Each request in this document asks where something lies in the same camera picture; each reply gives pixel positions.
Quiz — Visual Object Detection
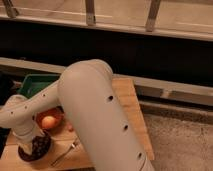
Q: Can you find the dark grape bunch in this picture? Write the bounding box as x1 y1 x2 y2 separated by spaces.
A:
32 135 51 159

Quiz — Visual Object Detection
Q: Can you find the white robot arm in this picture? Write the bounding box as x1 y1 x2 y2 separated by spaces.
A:
0 60 155 171

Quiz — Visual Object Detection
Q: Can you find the red chili pepper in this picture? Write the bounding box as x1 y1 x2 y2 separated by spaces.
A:
67 123 74 132

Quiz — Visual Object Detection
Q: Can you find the orange bowl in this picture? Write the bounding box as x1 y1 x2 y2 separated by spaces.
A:
36 108 64 129

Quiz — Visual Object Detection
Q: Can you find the yellow round fruit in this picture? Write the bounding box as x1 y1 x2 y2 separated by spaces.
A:
41 116 55 129

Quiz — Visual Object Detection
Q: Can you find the green plastic tray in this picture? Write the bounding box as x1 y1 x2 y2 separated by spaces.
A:
18 74 59 98

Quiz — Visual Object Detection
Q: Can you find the wooden cutting board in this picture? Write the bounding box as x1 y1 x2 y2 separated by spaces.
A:
0 78 154 171

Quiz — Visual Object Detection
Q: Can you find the silver fork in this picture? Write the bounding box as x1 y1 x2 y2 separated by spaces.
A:
50 138 80 167

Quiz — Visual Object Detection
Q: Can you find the purple bowl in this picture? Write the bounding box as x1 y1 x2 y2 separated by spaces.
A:
18 147 38 162

